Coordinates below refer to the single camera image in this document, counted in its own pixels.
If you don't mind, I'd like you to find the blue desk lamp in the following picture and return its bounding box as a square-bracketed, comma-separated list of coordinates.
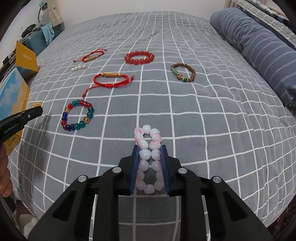
[37, 1, 48, 23]

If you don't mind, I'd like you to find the white blue cardboard box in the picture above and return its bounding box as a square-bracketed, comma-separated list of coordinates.
[0, 67, 30, 156]

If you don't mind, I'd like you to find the teal cloth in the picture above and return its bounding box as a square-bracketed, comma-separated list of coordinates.
[41, 23, 55, 46]

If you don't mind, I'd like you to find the yellow box lid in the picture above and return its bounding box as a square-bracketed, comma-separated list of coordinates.
[16, 41, 39, 81]

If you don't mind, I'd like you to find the teal suitcase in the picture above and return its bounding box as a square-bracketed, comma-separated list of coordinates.
[23, 23, 65, 56]

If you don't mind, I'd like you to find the folded checked blanket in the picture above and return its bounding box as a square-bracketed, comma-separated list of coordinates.
[230, 1, 295, 49]

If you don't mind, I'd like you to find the brown wooden bead bracelet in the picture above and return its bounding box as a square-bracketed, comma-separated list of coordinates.
[170, 62, 196, 83]

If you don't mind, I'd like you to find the grey checked bed cover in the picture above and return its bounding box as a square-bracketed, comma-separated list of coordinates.
[7, 10, 296, 228]

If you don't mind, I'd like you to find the thin red cord bracelet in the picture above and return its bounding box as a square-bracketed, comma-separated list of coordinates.
[73, 48, 108, 63]

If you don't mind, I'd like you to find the red bead bracelet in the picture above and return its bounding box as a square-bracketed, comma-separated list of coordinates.
[124, 50, 155, 65]

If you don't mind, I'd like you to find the red cord bracelet gold tube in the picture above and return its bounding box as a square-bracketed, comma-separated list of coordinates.
[82, 72, 136, 98]

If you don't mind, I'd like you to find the small white pearl string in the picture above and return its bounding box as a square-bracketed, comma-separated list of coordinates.
[71, 64, 87, 73]

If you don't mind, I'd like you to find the pink white bead bracelet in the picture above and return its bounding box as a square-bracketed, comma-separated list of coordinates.
[134, 124, 165, 194]

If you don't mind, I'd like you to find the multicolour glass bead bracelet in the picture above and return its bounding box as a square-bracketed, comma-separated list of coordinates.
[61, 99, 95, 132]

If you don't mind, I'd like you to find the person's left hand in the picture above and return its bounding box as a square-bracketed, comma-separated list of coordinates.
[0, 144, 13, 197]

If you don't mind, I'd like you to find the blue striped pillow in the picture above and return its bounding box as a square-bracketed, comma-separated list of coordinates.
[210, 8, 295, 109]

